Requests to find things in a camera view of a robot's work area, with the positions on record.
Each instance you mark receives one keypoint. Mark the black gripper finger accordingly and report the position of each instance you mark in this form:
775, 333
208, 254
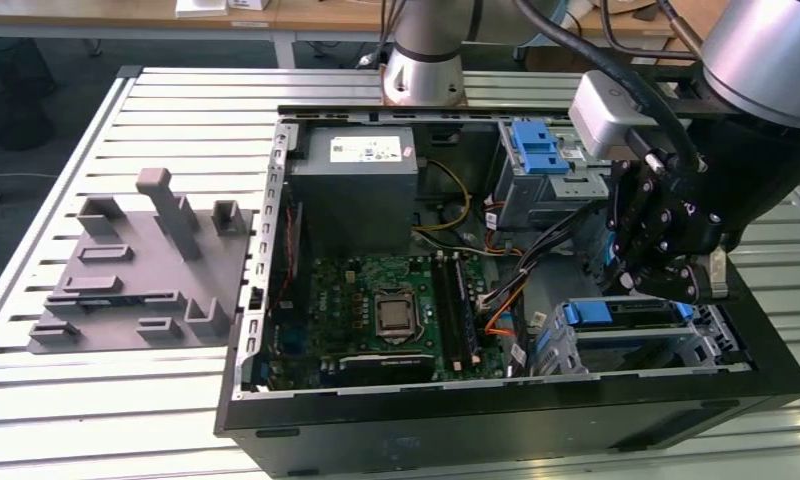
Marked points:
687, 260
636, 215

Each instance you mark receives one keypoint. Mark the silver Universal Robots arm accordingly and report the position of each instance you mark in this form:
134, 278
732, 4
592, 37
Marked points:
426, 50

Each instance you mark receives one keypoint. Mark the grey metal drive cage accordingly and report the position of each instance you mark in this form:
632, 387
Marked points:
540, 200

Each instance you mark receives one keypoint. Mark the blue plastic drive latch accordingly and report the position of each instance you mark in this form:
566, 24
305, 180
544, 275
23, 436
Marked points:
536, 150

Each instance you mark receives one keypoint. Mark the black RAM slot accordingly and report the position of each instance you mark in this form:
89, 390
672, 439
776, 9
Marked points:
442, 310
452, 310
461, 310

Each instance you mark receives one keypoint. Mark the brown cardboard piece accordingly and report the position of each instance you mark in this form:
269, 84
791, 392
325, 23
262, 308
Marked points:
623, 6

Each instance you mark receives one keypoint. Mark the silver CPU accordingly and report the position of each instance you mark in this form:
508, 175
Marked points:
393, 315

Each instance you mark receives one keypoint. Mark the grey power supply unit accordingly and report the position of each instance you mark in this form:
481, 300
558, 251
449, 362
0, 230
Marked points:
353, 210

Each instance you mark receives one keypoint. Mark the green motherboard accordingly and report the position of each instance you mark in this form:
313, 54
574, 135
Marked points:
346, 300

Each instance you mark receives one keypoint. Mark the black graphics card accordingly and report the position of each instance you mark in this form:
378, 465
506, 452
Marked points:
386, 370

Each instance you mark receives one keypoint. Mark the black PC case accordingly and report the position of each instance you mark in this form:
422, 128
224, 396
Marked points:
440, 425

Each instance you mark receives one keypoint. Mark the small white box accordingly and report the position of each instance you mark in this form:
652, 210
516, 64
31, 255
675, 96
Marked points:
249, 4

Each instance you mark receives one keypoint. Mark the grey parts rack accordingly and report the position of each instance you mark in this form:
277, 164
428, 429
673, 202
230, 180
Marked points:
159, 280

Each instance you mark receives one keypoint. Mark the white cardboard box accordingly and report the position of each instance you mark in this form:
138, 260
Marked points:
200, 7

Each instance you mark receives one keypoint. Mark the black bin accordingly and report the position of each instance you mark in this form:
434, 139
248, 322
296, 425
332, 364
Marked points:
13, 100

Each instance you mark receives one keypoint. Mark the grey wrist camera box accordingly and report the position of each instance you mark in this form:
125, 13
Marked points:
600, 115

